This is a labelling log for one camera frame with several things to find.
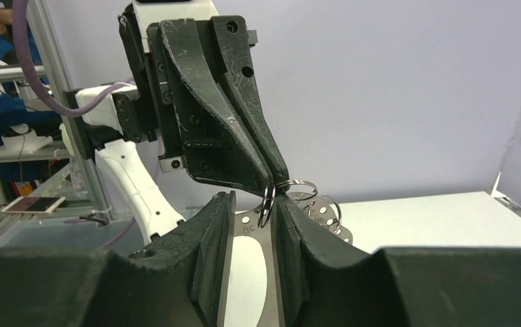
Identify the smartphone on side table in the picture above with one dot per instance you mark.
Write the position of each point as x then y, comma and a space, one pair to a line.
33, 205

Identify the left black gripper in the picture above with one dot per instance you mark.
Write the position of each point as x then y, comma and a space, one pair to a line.
195, 82

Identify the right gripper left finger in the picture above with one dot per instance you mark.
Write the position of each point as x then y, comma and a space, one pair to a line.
176, 280

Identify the aluminium table frame rail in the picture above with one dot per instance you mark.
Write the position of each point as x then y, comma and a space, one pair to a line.
17, 46

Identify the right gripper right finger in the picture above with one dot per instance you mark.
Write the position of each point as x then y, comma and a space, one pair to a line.
325, 281

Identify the person in blue jacket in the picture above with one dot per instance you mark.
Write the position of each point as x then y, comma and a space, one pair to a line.
3, 90

